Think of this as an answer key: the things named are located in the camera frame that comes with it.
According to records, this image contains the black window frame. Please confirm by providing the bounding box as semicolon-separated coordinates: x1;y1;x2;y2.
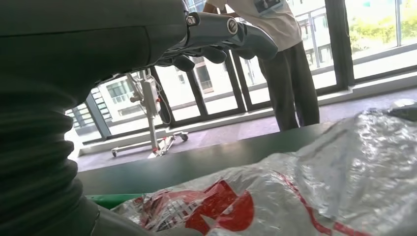
65;0;417;146

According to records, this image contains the person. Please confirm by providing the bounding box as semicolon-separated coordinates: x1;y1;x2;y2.
203;0;321;132

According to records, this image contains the white wheeled lift stand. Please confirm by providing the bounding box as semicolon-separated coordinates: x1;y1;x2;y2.
111;68;190;159

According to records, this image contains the green plastic crate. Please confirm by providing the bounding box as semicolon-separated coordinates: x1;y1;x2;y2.
85;193;146;210

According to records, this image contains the grey plastic mailer package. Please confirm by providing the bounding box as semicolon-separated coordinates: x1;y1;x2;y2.
112;107;417;236

